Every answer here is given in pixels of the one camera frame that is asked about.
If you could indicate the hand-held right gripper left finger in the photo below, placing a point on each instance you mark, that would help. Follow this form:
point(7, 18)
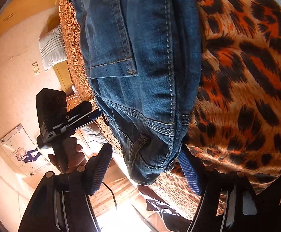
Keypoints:
point(99, 169)

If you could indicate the wall poster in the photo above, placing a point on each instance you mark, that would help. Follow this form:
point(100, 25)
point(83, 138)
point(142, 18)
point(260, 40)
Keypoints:
point(22, 149)

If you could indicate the grey striped pillow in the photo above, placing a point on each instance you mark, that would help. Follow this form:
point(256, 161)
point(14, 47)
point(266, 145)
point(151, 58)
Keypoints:
point(52, 48)

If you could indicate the person's left hand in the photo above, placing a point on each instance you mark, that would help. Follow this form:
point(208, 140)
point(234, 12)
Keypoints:
point(76, 157)

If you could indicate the blue denim pants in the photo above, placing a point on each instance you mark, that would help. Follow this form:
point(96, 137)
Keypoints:
point(143, 77)

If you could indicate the leopard print bed sheet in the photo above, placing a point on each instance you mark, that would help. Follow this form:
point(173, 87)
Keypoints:
point(239, 77)

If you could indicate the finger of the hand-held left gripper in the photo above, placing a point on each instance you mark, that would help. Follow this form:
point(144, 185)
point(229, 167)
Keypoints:
point(87, 121)
point(79, 112)

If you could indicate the dark cloth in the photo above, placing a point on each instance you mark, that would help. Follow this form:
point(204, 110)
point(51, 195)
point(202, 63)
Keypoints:
point(159, 203)

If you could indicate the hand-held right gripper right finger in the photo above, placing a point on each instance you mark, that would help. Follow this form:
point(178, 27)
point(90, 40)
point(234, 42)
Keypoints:
point(191, 174)

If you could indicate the wall switch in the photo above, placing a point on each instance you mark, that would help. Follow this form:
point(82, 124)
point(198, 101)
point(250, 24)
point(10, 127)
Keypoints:
point(35, 69)

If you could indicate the plain grey pillow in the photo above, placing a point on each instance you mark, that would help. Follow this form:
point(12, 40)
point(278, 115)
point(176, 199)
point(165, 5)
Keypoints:
point(93, 134)

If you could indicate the light wooden headboard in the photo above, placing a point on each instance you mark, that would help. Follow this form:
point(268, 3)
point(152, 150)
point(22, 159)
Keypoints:
point(62, 76)

